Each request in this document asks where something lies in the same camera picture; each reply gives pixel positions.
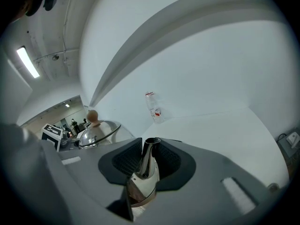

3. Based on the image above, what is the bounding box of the grey network device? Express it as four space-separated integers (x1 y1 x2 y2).
277 132 300 158

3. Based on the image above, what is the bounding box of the stainless steel kettle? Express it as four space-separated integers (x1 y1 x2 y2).
78 109 163 209

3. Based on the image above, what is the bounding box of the clear plastic water bottle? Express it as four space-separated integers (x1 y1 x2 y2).
145 91 165 125

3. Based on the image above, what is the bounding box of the white router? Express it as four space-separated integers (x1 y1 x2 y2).
287 131 300 148

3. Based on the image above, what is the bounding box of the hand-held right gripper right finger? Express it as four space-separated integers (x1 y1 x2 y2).
140 137 289 225

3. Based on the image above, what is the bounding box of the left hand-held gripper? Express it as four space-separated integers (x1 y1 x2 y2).
40 123 72 153

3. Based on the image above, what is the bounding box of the ceiling light panel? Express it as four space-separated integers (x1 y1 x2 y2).
16 45 40 79

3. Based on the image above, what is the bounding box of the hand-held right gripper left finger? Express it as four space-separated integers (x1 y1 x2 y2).
38 137 143 225

